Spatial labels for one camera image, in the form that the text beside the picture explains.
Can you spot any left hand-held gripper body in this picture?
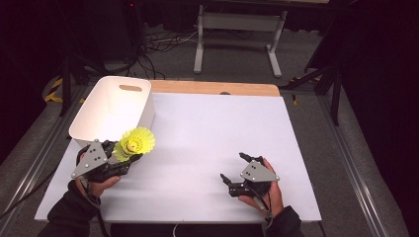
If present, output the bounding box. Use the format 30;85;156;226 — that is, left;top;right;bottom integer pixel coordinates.
70;138;132;184

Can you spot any left hand-held gripper cable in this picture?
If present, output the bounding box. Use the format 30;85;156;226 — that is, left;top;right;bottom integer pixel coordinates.
80;177;112;237

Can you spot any white table mat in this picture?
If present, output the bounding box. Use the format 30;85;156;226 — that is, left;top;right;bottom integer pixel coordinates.
34;92;322;223

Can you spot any person's right hand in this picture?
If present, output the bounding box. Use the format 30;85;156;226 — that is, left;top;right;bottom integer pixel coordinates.
238;157;285;218

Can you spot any right hand-held gripper cable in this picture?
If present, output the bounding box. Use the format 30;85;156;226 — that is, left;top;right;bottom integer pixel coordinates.
253;192;275;231

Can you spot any yellow plastic shuttlecock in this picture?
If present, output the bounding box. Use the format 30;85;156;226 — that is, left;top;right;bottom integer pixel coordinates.
113;144;132;163
119;126;156;156

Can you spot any wooden table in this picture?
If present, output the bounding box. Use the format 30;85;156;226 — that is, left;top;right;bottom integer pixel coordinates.
149;79;281;98

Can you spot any yellow black floor tape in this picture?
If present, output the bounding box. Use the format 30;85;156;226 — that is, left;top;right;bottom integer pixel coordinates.
43;77;64;104

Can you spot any grey metal table frame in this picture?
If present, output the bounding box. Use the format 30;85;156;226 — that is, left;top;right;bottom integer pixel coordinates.
193;4;289;78

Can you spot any aluminium floor rail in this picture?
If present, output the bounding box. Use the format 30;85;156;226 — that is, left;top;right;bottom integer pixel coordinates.
315;95;411;237
0;83;88;231

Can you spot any person's left hand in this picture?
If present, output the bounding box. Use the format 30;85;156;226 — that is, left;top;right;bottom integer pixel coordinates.
74;146;122;199

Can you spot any bundle of floor cables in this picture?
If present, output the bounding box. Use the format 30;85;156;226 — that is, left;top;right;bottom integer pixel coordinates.
123;29;201;80

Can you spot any white plastic bin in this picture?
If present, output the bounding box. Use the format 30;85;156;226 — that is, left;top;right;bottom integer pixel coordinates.
68;75;156;149

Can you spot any black metal stand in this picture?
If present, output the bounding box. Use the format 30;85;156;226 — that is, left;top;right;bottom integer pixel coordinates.
280;63;343;126
58;53;110;117

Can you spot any hand-held gripper cable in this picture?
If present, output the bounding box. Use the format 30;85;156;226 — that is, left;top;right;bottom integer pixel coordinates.
253;192;275;231
80;177;112;237

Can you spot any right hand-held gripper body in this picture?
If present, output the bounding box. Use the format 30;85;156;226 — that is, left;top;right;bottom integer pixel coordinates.
226;160;281;199

